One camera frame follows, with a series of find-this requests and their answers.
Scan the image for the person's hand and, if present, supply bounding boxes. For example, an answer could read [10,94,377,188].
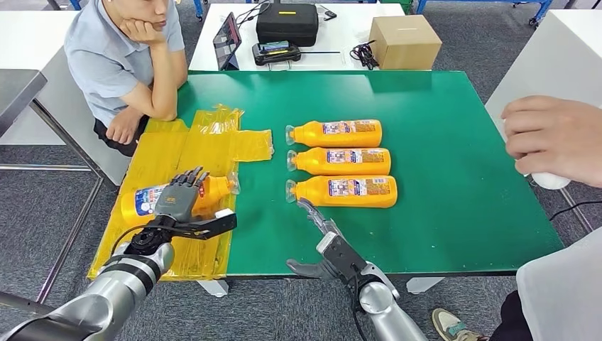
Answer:
[500,95,602,189]

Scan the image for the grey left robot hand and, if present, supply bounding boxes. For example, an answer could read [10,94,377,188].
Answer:
[153,166,211,224]

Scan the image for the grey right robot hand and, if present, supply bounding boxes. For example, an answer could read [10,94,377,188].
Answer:
[286,197,344,280]

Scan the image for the orange plastic bottle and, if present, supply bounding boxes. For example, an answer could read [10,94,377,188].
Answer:
[286,147,392,177]
[120,173,241,227]
[285,119,383,148]
[285,175,399,210]

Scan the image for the white handheld device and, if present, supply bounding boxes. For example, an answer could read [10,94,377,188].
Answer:
[524,170,572,191]

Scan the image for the yellow plastic sheet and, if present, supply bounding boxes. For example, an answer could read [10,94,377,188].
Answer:
[87,104,275,282]

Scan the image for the white desk with metal legs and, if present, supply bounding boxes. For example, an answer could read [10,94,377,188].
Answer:
[484,9,602,237]

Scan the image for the seated person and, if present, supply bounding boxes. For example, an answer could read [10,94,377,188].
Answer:
[63,0,189,158]

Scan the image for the standing person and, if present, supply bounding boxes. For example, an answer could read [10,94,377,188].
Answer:
[432,228,602,341]

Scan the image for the black tablet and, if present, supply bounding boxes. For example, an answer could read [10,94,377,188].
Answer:
[212,11,243,72]

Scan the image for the black handheld controller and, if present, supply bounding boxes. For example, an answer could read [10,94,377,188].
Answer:
[251,40,302,66]

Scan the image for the brown cardboard box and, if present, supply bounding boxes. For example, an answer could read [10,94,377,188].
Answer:
[368,14,443,71]

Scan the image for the white table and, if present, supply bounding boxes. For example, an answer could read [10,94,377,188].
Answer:
[189,2,406,72]

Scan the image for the black carrying case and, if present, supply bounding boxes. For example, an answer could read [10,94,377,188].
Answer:
[256,3,319,48]

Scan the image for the white desk with side panel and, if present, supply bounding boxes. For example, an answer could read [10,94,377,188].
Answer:
[0,10,133,187]

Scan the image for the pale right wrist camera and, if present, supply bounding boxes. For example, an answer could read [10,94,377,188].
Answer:
[315,231,368,285]

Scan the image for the black floor cable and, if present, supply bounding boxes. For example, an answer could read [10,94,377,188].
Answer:
[549,200,602,222]

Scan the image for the blue cart frame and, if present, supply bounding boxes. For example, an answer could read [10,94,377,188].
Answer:
[415,0,554,28]

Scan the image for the black cable bundle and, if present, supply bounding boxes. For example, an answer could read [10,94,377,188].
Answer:
[349,40,380,71]

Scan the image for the grey desk with metal frame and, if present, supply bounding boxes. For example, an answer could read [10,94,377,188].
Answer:
[0,69,104,316]

